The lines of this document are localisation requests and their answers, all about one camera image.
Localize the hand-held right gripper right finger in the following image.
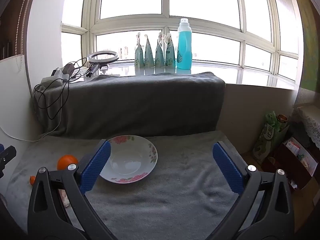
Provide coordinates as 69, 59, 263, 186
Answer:
212, 141, 295, 240

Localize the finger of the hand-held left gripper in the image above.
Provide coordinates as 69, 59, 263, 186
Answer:
0, 144, 17, 179

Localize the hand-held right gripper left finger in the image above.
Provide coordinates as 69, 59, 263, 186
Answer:
27, 139, 118, 240

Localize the large orange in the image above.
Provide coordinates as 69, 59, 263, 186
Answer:
57, 155, 79, 171

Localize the floral white plate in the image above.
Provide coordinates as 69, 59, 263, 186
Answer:
99, 135, 158, 184

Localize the pink sweet potato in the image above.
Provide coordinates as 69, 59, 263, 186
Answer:
59, 189, 70, 208

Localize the green snack bag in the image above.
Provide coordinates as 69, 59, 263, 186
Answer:
252, 110, 288, 165

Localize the white panel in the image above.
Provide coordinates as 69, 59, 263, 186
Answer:
0, 54, 43, 155

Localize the brown storage box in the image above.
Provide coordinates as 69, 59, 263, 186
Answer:
261, 137, 318, 192

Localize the grey fleece blanket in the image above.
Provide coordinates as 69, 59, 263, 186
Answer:
5, 72, 265, 240

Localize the white power strip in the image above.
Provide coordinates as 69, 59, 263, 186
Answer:
41, 67, 66, 85

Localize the white lace cloth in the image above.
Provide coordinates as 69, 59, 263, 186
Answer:
294, 105, 320, 147

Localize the black power adapter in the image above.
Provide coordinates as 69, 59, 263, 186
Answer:
62, 64, 75, 77

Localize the teal refill pouch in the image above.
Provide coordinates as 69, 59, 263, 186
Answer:
154, 33, 165, 67
164, 33, 176, 68
144, 34, 155, 68
134, 34, 145, 68

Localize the blue detergent bottle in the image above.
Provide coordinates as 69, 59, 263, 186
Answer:
176, 18, 193, 70

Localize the white cable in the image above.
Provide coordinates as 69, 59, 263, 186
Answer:
0, 80, 64, 142

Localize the black cable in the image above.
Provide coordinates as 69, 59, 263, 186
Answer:
34, 57, 88, 120

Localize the ring light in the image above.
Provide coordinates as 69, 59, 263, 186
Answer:
87, 50, 119, 78

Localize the white window frame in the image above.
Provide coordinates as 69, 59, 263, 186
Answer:
61, 0, 304, 90

